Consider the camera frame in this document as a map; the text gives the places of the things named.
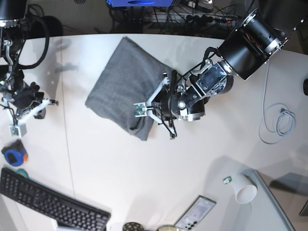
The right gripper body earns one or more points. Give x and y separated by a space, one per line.
24 103

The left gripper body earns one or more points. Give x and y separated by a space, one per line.
162 105

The grey t-shirt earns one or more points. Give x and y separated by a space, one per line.
130 76

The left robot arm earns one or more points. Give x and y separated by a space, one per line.
259 34

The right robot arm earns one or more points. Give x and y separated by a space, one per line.
12 40

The blue orange tape measure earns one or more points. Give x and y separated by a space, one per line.
15 153

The green round object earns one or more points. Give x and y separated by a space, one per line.
23 173

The small green white chip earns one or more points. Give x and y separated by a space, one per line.
227 180

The blue box with hole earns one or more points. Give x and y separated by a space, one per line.
139 3

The white paper cup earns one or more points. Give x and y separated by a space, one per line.
244 189

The smartphone in clear case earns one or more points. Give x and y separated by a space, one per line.
195 213

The gold rimmed round tin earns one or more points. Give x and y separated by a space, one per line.
168 228

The black computer keyboard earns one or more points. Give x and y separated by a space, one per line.
55 205

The black gold dotted round object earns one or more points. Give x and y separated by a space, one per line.
132 226

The black round object at edge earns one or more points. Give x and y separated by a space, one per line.
305 87

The glass side table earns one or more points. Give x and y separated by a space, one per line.
281 203

